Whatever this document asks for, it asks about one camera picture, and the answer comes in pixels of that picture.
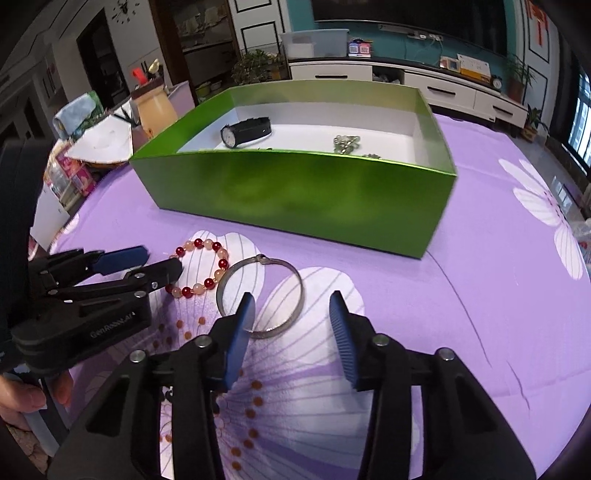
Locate window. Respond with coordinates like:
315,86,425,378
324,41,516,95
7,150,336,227
566,69,591,167

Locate tall potted plant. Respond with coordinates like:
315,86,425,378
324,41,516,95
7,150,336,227
505,53,536,103

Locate beige jar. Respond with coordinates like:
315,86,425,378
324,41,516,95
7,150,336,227
131,85,178,139

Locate red and pink bead bracelet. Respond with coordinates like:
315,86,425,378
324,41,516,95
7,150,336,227
165,237,230,300

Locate yellow and white box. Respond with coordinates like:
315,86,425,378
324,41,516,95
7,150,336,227
456,53,491,84

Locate silver metal bangle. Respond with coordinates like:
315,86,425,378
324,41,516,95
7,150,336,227
215,254,305,340

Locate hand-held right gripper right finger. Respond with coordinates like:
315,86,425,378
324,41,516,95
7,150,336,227
329,290,539,480

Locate clear plastic storage bin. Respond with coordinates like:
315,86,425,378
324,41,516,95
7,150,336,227
279,29,350,60

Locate white paper plate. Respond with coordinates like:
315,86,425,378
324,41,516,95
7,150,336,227
67,115,134,162

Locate red wall hanging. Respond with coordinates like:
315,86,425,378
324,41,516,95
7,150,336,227
529,0,550,47

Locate green bead bracelet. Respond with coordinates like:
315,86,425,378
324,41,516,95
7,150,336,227
332,134,362,154

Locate dark display cabinet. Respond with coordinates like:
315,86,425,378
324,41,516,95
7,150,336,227
152,0,241,88

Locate pink snack cups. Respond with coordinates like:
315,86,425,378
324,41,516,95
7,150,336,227
55,154,95,197

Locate black wristwatch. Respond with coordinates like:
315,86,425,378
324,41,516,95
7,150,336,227
220,117,272,149

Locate person's left hand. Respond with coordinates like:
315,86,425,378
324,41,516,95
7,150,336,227
0,371,75,432

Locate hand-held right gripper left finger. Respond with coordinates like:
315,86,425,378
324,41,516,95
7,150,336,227
46,292,257,480

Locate white television cabinet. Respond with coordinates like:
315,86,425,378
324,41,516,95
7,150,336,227
288,58,529,130

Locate purple floral tablecloth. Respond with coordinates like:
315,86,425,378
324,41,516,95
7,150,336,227
46,113,591,480

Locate small potted plant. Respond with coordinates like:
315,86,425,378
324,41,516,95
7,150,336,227
522,106,552,143

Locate black wall clock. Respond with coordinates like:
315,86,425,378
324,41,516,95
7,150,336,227
108,0,141,24

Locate black television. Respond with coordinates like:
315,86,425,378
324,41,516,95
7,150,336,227
310,0,509,56

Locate bushy potted plant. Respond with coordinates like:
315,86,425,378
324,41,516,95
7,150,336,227
231,48,289,86

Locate green cardboard box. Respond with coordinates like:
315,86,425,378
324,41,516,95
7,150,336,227
129,79,459,260

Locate teal towel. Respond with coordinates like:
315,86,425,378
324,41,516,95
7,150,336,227
52,92,105,138

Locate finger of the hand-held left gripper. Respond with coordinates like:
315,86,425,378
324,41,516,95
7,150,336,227
30,246,149,289
41,257,184,305

